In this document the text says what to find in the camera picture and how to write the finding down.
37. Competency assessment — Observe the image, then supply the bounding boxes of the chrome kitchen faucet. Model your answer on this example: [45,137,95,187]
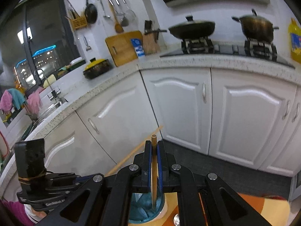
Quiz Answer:
[34,69,64,104]

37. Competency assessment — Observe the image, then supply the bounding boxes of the yellow oil bottle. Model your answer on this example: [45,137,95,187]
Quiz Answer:
[288,18,301,64]

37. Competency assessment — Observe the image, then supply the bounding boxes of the pink cloth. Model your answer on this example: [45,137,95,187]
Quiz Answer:
[0,89,13,115]
[27,87,44,115]

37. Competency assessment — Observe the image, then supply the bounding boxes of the wooden wall utensil holder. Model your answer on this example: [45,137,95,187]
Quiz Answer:
[65,0,88,31]

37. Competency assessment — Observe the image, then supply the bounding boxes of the black casserole yellow lid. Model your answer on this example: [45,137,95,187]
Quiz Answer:
[82,58,113,79]

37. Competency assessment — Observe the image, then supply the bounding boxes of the hanging wire skimmer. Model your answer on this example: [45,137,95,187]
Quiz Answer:
[120,0,137,21]

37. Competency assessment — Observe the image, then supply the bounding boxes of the black gas stove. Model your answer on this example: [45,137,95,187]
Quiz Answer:
[160,38,295,69]

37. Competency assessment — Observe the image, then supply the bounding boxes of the person's left forearm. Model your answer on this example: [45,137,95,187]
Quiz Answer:
[0,199,36,226]

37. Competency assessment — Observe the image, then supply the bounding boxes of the steel kitchen sink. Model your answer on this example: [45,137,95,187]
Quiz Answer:
[22,101,70,142]

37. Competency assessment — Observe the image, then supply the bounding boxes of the hanging wooden spatula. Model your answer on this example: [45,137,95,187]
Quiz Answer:
[108,0,124,34]

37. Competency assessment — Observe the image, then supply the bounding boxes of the hanging metal ladle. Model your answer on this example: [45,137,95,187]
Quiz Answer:
[96,0,111,20]

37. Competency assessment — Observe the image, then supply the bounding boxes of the dark kitchen window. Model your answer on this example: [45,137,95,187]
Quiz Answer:
[0,0,80,128]

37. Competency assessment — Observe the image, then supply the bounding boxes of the orange yellow printed blanket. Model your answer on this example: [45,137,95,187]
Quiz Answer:
[162,192,291,226]

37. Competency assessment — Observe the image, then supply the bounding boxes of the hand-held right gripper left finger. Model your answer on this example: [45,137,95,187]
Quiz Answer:
[39,140,153,226]

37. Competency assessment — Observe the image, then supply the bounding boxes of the teal cloth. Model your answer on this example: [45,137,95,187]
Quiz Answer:
[8,88,27,110]

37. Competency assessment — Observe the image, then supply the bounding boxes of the brown wooden chopstick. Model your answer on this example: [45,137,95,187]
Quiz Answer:
[151,134,157,211]

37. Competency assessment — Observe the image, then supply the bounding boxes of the floral ceramic cup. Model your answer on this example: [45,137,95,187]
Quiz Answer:
[128,192,168,225]

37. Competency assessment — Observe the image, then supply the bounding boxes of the blue white packet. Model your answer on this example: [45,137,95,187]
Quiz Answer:
[131,38,145,58]

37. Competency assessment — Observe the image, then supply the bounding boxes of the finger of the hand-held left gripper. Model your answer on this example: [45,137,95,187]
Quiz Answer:
[46,172,95,187]

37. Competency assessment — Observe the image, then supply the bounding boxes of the wooden knife block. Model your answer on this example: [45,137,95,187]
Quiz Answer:
[142,20,167,54]

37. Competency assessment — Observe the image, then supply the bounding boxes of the brass pot with lid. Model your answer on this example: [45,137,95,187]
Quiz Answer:
[232,9,280,43]

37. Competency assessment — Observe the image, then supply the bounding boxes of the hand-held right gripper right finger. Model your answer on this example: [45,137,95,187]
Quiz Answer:
[157,140,273,226]

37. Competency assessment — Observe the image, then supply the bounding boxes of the hanging black frying pan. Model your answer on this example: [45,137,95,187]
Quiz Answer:
[84,0,98,24]

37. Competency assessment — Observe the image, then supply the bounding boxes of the black wok with lid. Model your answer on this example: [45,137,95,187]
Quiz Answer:
[168,15,216,39]

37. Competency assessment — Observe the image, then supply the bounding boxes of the hanging metal turner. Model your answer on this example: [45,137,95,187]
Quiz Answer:
[113,0,130,27]

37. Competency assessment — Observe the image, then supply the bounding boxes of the wooden cutting board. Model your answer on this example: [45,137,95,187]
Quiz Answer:
[105,31,144,67]

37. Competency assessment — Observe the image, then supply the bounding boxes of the light wooden chopstick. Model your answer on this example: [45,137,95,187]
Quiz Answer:
[105,125,164,176]

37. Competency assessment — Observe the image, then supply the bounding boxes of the white cabinet door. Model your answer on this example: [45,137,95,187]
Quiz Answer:
[140,67,211,155]
[257,85,301,177]
[43,112,118,177]
[75,70,164,169]
[208,68,299,171]

